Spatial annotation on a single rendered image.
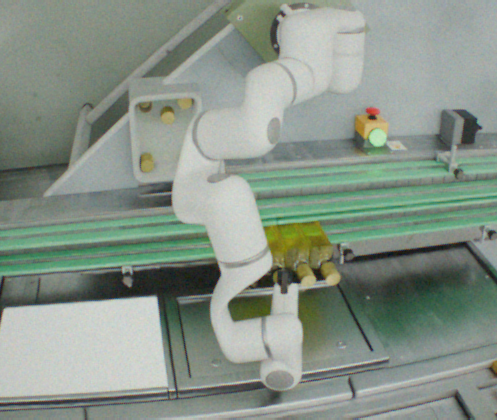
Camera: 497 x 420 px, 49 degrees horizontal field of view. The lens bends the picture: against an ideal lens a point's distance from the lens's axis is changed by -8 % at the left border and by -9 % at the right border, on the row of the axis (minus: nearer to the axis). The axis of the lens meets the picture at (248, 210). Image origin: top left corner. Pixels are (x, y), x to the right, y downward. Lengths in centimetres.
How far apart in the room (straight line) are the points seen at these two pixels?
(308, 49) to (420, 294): 81
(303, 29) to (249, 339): 53
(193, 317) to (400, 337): 50
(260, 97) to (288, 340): 40
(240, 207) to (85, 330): 63
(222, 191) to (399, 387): 62
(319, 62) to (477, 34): 79
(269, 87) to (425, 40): 80
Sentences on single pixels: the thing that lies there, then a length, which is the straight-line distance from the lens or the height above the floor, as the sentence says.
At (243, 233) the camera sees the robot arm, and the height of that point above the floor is 141.
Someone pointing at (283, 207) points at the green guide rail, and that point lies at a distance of 144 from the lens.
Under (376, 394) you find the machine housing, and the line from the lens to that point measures 126.
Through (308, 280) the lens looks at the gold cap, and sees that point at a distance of 129.
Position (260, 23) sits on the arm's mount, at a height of 84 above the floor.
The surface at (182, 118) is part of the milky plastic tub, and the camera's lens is 148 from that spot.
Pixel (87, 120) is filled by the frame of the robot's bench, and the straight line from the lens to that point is 208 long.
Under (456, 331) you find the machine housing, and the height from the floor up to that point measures 124.
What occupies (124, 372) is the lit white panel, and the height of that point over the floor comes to 125.
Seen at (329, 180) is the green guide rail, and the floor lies 96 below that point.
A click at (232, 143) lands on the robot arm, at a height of 133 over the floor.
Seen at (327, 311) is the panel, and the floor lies 112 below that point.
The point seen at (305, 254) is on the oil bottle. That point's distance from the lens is 134.
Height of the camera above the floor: 215
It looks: 59 degrees down
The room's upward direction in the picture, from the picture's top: 158 degrees clockwise
